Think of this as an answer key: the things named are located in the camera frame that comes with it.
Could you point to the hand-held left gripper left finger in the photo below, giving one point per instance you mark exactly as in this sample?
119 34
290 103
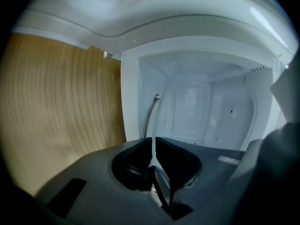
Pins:
105 186

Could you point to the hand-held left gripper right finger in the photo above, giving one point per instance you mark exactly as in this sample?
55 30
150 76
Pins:
206 172

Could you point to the round glass turntable plate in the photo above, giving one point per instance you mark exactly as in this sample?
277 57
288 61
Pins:
149 118

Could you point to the white microwave oven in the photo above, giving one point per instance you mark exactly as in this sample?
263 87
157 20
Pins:
187 13

